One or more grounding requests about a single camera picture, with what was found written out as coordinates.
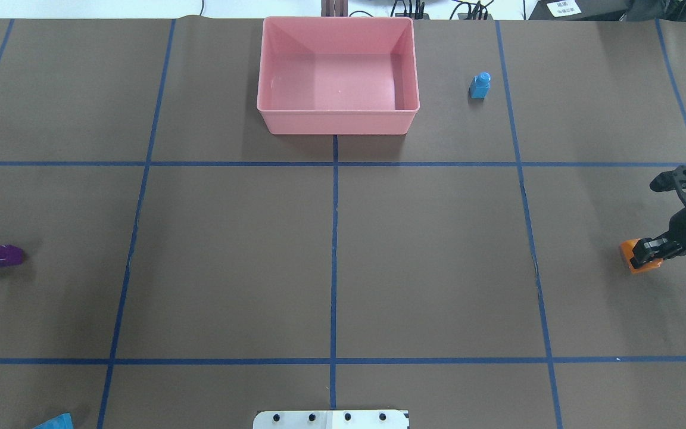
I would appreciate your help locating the small blue block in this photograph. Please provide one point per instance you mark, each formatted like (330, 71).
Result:
(480, 86)

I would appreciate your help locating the white camera pedestal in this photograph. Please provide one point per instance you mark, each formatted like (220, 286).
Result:
(352, 418)

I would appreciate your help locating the orange block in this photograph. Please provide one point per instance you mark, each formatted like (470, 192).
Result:
(625, 249)

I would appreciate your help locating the long blue block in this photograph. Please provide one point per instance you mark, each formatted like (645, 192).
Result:
(62, 421)

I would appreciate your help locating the pink plastic box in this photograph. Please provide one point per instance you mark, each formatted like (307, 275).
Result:
(338, 75)

